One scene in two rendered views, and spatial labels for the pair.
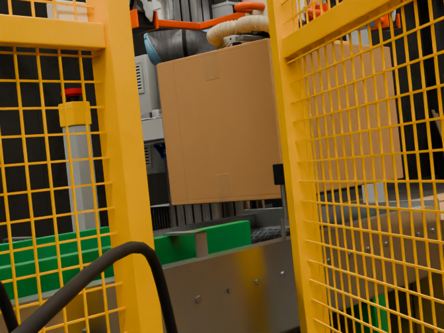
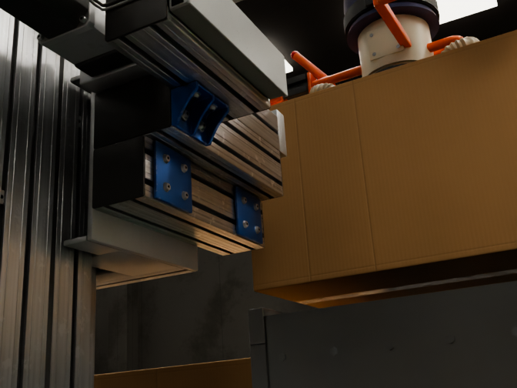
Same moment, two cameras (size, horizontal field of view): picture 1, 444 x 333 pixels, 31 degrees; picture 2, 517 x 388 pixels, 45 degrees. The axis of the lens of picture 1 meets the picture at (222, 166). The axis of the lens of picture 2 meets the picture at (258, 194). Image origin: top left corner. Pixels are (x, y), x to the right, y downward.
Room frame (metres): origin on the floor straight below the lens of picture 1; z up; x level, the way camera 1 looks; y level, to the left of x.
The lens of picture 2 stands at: (2.98, 0.97, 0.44)
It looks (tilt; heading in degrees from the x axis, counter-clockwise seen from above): 19 degrees up; 256
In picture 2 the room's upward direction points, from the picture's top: 4 degrees counter-clockwise
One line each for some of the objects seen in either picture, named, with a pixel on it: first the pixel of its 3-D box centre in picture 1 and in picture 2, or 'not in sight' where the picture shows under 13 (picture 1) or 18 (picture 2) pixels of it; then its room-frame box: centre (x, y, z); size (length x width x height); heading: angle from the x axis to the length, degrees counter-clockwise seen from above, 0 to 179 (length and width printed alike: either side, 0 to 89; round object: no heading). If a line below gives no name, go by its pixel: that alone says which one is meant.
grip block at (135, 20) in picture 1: (137, 22); not in sight; (2.28, 0.20, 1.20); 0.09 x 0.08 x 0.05; 47
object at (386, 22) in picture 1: (384, 22); not in sight; (2.76, -0.61, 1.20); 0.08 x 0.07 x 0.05; 137
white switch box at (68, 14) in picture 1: (68, 21); not in sight; (1.27, 0.22, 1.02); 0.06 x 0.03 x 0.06; 140
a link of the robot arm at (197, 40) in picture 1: (202, 42); not in sight; (2.83, 0.02, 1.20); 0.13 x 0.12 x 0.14; 87
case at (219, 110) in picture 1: (285, 123); (411, 192); (2.34, -0.20, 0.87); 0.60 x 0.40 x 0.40; 138
